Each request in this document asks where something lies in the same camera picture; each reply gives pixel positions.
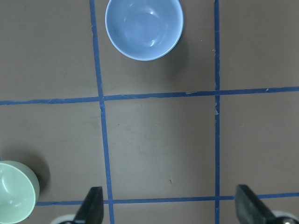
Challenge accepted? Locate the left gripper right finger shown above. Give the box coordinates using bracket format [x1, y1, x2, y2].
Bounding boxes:
[235, 184, 277, 224]

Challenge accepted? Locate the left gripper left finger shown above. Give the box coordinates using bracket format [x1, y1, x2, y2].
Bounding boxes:
[72, 187, 104, 224]

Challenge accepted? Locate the blue bowl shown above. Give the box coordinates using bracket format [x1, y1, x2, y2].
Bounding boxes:
[105, 0, 184, 61]

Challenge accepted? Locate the green bowl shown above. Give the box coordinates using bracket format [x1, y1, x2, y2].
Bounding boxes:
[0, 161, 40, 224]

